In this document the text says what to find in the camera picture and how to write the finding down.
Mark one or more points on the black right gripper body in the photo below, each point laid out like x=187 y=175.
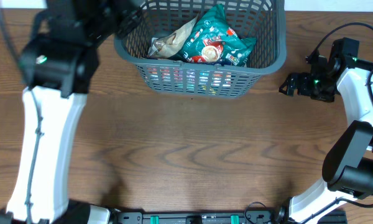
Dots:
x=298 y=84

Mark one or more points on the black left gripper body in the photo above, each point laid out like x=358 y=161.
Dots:
x=124 y=22

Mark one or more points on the beige brown snack pouch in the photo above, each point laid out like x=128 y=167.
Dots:
x=168 y=46

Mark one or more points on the green Nescafe 3-in-1 bag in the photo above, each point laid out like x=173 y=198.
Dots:
x=212 y=41

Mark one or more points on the Kleenex tissue multipack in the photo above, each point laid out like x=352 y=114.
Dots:
x=186 y=81

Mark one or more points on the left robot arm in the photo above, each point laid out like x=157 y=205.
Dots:
x=57 y=66

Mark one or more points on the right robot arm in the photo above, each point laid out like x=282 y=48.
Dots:
x=347 y=171

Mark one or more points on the grey plastic basket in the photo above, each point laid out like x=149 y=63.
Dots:
x=264 y=20

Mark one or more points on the black mounting rail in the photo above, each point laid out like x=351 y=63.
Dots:
x=260 y=216

